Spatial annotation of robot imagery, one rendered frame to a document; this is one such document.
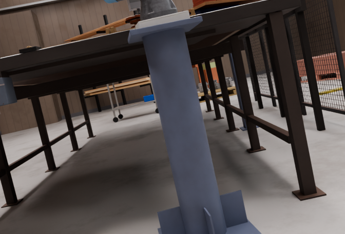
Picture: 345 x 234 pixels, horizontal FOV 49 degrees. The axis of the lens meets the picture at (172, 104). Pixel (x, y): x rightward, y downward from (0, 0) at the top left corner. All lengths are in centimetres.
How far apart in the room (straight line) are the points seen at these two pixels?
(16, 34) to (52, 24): 128
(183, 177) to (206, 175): 9
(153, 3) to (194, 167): 64
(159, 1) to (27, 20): 1067
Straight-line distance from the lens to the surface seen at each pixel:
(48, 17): 1284
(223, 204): 164
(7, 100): 181
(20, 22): 1210
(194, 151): 148
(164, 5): 148
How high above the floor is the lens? 69
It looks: 5 degrees down
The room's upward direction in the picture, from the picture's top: 12 degrees counter-clockwise
